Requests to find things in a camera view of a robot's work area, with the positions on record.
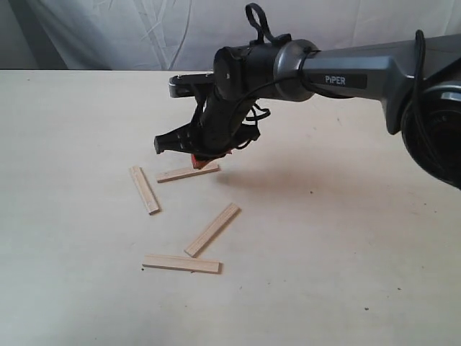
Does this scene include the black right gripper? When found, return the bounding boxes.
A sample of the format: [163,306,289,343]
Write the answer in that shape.
[153,89,260,169]

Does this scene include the diagonal wooden stick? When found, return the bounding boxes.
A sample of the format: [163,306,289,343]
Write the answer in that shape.
[184,203,241,258]

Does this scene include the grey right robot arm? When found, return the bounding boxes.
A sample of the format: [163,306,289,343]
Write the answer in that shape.
[153,31,460,187]

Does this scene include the white backdrop curtain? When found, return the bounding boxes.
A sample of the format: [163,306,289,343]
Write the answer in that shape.
[1,1,460,71]

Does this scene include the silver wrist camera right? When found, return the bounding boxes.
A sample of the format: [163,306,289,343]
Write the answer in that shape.
[169,73,215,98]

